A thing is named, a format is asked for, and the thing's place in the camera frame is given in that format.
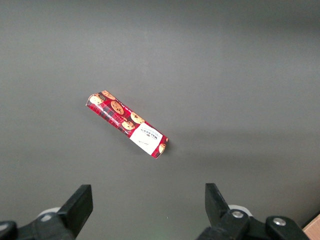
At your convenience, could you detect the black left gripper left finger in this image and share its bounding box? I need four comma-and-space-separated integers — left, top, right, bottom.
34, 184, 94, 240

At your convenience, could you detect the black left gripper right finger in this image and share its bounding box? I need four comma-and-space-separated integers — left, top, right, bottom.
199, 183, 251, 240

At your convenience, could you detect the wooden two-drawer cabinet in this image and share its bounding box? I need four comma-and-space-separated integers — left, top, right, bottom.
301, 216, 320, 240

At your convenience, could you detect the red tartan cookie box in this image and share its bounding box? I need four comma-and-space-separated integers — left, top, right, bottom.
85, 90, 169, 160

